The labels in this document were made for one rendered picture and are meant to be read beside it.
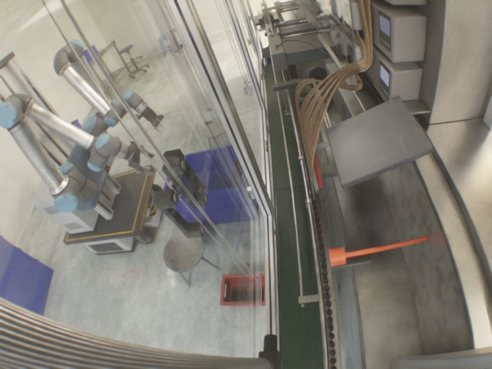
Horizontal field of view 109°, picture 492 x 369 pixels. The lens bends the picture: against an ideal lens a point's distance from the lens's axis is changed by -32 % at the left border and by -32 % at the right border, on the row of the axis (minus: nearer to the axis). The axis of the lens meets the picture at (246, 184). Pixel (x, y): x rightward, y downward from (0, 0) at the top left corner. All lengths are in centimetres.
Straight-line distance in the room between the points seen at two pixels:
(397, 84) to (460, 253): 41
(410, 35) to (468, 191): 36
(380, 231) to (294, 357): 49
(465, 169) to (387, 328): 46
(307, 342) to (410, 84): 80
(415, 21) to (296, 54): 84
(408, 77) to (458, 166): 24
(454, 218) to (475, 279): 13
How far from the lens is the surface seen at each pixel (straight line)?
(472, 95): 74
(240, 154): 90
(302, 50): 136
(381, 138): 60
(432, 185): 60
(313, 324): 89
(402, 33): 63
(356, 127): 65
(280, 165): 124
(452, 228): 56
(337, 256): 59
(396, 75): 67
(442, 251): 61
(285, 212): 107
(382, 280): 82
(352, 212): 91
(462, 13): 62
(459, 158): 66
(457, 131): 73
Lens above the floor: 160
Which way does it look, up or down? 48 degrees down
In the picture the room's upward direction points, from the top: 25 degrees counter-clockwise
